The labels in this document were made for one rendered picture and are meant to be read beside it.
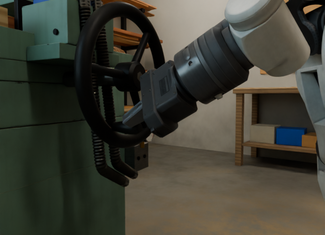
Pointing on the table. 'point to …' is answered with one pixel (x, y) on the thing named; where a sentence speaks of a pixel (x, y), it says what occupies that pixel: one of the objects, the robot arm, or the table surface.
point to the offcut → (4, 17)
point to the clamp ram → (19, 2)
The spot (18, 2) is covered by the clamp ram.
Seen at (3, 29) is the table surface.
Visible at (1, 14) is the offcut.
